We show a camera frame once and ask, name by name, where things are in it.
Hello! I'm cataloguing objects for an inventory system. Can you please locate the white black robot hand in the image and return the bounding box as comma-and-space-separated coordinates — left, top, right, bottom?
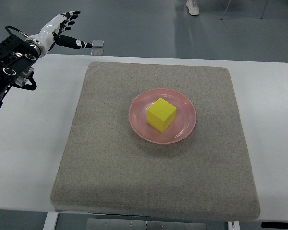
26, 11, 93, 57

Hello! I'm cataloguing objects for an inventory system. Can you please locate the yellow foam block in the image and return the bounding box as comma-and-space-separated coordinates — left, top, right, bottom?
146, 98, 177, 133

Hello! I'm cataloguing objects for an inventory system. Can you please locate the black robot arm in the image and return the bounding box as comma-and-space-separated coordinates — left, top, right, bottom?
0, 26, 41, 109

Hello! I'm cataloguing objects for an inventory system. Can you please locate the pink plate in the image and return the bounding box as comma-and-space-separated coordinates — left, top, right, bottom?
129, 88, 197, 144

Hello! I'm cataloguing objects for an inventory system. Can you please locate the clear floor socket cover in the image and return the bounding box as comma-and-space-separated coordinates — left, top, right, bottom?
91, 39, 104, 56

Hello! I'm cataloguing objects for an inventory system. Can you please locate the beige felt mat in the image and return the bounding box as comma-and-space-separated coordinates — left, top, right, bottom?
50, 62, 260, 222

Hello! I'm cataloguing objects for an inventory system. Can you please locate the white sneaker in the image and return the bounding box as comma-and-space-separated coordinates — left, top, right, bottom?
186, 0, 199, 16

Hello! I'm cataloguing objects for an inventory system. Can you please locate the metal table crossbar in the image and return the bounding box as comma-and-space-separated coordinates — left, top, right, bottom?
86, 218, 207, 230

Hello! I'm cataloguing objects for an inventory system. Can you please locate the black label strip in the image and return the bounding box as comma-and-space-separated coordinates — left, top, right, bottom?
261, 222, 288, 229

